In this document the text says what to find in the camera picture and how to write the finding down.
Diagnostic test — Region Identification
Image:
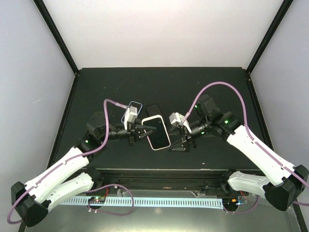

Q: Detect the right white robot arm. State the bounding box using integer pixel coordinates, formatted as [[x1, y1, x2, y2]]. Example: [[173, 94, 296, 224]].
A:
[[169, 95, 309, 211]]

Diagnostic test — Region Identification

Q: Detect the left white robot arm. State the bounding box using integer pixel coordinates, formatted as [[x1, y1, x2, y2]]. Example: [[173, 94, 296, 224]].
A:
[[11, 109, 158, 227]]

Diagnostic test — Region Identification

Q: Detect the phone in blue case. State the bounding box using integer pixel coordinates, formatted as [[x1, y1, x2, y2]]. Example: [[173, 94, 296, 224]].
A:
[[121, 101, 143, 123]]

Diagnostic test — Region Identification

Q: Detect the black phone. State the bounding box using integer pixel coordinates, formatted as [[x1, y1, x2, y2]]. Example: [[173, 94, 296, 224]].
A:
[[146, 103, 165, 121]]

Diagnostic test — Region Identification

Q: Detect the black foam table mat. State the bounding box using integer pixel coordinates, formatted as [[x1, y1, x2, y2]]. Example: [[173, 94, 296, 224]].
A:
[[50, 67, 271, 171]]

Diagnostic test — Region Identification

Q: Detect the right circuit board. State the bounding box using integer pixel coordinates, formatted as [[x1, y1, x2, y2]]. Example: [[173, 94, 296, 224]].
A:
[[222, 199, 242, 206]]

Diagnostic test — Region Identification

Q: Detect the circuit board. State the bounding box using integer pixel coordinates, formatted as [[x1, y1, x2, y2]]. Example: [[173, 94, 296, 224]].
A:
[[222, 199, 242, 206], [88, 196, 106, 204]]

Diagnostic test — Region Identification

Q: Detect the left circuit board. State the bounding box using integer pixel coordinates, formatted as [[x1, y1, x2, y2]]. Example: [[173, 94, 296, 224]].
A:
[[88, 196, 106, 204]]

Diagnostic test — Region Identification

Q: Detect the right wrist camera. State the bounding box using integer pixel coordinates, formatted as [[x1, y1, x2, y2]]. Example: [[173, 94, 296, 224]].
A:
[[169, 112, 192, 133]]

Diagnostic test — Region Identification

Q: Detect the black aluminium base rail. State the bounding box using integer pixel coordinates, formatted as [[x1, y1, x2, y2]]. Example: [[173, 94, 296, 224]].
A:
[[36, 169, 294, 194]]

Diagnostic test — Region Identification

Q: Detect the white slotted cable duct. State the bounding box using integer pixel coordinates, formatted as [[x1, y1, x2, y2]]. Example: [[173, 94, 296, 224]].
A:
[[61, 196, 223, 209]]

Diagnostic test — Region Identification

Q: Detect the right black frame post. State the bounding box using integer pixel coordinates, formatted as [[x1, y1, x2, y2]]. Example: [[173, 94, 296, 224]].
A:
[[246, 0, 294, 73]]

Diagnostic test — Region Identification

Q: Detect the black frame post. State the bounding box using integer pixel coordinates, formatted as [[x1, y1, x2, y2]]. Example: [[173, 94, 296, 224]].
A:
[[33, 0, 80, 74], [246, 0, 294, 73]]

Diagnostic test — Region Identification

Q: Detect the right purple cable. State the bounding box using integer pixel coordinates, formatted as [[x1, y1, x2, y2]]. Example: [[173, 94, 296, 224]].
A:
[[184, 81, 309, 215]]

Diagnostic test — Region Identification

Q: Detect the purple cable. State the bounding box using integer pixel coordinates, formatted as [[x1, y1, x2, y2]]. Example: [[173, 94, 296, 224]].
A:
[[184, 81, 309, 215], [6, 98, 134, 224]]

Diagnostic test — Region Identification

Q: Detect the left black frame post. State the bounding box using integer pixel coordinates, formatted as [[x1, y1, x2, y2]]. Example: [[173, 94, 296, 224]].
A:
[[33, 0, 80, 74]]

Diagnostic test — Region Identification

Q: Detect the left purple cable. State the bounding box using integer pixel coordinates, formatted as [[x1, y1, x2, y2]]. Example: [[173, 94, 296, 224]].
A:
[[6, 98, 134, 224]]

